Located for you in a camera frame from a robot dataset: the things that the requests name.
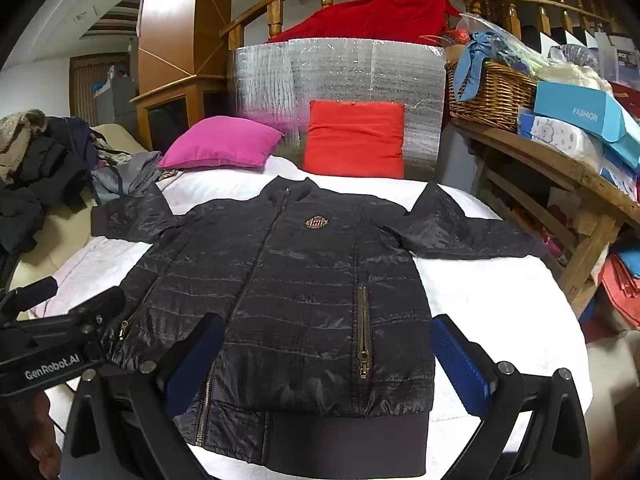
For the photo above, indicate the magenta pillow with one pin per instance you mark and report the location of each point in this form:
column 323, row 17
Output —
column 222, row 141

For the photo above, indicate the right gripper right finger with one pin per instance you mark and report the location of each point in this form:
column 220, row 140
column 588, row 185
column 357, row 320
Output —
column 531, row 426

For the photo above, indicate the pile of dark clothes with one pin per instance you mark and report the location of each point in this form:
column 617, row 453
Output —
column 45, row 162

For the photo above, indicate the red pillow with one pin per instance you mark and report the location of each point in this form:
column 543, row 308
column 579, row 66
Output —
column 355, row 139

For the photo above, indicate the wooden cabinet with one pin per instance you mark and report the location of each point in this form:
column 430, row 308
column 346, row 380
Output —
column 182, row 65

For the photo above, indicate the silver foil insulation panel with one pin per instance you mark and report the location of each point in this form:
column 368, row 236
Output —
column 274, row 84

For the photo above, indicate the wicker basket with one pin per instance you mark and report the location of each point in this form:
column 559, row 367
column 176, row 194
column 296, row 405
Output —
column 502, row 94

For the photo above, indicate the grey folded garment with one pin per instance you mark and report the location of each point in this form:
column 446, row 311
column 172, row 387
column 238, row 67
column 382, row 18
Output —
column 129, row 179

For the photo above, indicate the blue cloth in basket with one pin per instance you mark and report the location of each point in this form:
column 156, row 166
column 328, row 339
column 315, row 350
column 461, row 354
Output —
column 482, row 46

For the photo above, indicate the white patterned package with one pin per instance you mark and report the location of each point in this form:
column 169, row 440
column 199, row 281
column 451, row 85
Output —
column 571, row 141

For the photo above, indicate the red blanket on railing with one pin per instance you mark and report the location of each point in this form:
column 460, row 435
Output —
column 410, row 21

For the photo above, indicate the blue fashion box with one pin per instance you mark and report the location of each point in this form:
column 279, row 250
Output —
column 594, row 111

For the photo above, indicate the wooden side table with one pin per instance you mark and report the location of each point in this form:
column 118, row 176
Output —
column 578, row 212

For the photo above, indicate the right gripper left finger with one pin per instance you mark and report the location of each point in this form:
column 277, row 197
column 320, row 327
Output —
column 122, row 426

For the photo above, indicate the black quilted jacket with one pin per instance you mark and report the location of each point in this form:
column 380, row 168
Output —
column 326, row 370

